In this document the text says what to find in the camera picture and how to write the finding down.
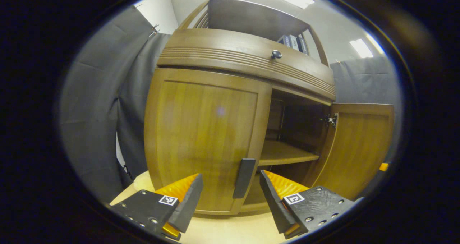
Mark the wooden drawer with black knob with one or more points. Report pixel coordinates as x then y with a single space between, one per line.
222 51

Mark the brown wooden shoe cabinet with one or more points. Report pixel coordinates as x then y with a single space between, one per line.
294 122

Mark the metal backdrop clip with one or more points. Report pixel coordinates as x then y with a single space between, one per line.
155 29

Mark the small ceiling light panel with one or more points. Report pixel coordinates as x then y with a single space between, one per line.
361 48

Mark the black backdrop cloth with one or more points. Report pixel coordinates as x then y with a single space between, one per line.
93 111

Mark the wooden cabinet door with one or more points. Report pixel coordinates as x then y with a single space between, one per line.
359 147
201 136

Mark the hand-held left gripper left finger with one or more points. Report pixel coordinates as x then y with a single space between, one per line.
187 208

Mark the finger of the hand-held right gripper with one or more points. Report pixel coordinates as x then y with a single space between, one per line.
383 166

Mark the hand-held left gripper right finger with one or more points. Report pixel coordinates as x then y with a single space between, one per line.
275 201

